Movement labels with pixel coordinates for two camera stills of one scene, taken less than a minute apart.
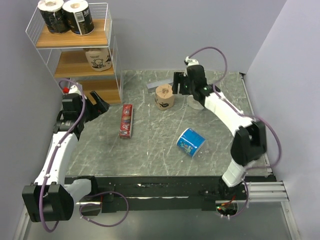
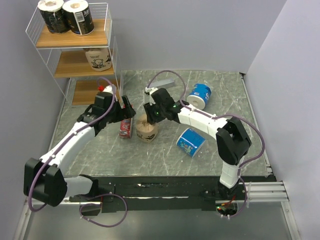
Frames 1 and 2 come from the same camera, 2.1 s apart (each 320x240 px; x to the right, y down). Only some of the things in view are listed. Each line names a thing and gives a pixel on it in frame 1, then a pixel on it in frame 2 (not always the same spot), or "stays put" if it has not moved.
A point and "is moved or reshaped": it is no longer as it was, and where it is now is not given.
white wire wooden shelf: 93,59 stays put
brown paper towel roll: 164,97 is moved or reshaped
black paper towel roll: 53,16 stays put
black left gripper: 102,106 → 124,113
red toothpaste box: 126,121 stays put
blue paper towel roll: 190,141 stays put
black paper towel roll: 78,17 stays put
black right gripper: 178,78 → 152,118
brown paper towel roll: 99,58 stays put
